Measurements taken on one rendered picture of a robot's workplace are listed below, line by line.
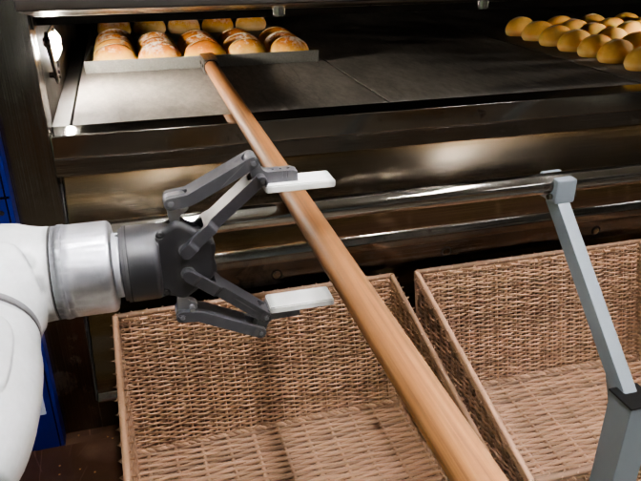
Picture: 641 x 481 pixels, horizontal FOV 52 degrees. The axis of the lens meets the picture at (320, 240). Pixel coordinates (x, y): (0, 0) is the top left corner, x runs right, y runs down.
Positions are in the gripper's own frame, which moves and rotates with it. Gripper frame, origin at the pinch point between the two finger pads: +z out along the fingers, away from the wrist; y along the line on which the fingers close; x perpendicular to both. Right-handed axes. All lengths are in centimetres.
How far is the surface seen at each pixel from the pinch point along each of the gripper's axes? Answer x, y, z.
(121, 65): -100, -1, -19
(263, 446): -36, 60, -1
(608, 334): 0.5, 18.5, 39.0
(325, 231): 1.2, -1.5, 0.2
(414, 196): -14.0, 2.2, 16.7
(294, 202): -8.1, -1.1, -0.8
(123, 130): -51, 1, -19
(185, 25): -153, -2, 0
